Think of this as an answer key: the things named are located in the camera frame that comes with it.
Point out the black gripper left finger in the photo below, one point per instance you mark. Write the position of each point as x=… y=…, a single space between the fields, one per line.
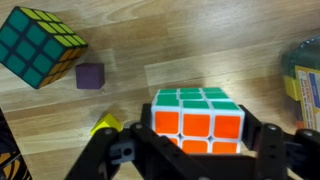
x=98 y=150

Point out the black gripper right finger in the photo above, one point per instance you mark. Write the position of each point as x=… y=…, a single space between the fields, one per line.
x=271 y=150

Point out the white bodied Rubik's cube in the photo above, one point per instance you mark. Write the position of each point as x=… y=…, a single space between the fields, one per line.
x=196 y=125

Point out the small yellow cube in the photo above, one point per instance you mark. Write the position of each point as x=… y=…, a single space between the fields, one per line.
x=106 y=124

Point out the small purple cube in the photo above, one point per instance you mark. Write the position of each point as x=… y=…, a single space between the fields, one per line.
x=89 y=76

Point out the clear container of coloured blocks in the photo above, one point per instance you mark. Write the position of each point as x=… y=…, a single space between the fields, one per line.
x=300 y=63

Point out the black bodied Rubik's cube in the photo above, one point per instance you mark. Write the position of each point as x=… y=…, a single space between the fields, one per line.
x=30 y=50

